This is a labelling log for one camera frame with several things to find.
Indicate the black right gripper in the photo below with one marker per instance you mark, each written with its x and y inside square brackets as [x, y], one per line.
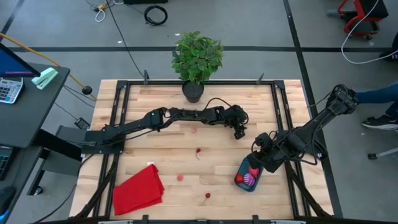
[272, 158]

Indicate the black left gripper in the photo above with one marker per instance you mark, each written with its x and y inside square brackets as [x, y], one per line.
[236, 115]

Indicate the red heart-shaped toy fruit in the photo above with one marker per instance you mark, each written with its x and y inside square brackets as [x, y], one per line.
[254, 171]

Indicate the purple spiky ball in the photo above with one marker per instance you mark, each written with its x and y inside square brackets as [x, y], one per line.
[249, 180]

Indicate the teal plastic tupperware bin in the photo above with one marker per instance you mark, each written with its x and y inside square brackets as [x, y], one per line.
[257, 183]

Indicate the small red toy cherry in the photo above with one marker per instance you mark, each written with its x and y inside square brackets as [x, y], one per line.
[207, 195]
[198, 150]

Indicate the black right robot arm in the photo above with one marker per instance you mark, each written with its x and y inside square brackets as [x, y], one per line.
[314, 130]

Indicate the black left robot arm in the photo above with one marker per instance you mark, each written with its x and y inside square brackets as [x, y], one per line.
[133, 126]

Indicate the black plant pot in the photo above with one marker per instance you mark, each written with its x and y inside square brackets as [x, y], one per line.
[192, 92]

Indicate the green leafy artificial plant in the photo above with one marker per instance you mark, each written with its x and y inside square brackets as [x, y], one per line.
[197, 56]

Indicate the small white tag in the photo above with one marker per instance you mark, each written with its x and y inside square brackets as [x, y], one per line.
[150, 163]

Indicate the red folded cloth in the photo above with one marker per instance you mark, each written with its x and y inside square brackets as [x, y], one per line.
[136, 191]

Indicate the person's shoe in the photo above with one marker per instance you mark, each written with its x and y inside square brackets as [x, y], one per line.
[379, 122]

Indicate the grey office chair base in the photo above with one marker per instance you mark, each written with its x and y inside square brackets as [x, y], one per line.
[385, 152]

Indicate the person's leg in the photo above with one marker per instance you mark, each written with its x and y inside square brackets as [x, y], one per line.
[393, 110]
[376, 95]

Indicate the black power adapter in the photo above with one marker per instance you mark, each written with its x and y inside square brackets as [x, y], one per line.
[82, 123]

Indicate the black round knob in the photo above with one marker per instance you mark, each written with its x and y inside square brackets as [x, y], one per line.
[87, 90]

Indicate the black box on floor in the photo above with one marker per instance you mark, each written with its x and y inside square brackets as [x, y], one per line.
[146, 1]

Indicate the black object with white print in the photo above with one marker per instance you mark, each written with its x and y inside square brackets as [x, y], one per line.
[392, 54]

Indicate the red and black cart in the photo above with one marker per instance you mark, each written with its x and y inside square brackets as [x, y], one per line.
[374, 9]

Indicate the mint green stapler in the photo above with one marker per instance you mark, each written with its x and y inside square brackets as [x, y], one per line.
[45, 77]

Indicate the black desk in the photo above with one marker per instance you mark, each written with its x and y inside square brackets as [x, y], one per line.
[25, 121]

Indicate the yellow rod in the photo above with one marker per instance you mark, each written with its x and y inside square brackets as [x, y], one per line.
[37, 53]

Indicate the dark grey low desk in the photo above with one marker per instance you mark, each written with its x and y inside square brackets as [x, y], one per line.
[23, 174]

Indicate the grey desk calculator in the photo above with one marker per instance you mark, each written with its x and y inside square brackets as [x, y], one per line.
[9, 90]

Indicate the computer monitor with blue screen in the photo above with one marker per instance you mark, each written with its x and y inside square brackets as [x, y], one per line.
[12, 63]

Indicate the black keyboard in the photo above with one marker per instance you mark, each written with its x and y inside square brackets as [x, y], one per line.
[3, 161]

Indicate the black computer mouse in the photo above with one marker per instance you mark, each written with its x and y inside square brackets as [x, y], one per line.
[6, 199]

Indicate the black metal table frame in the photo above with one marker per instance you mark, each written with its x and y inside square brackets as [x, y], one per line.
[236, 82]

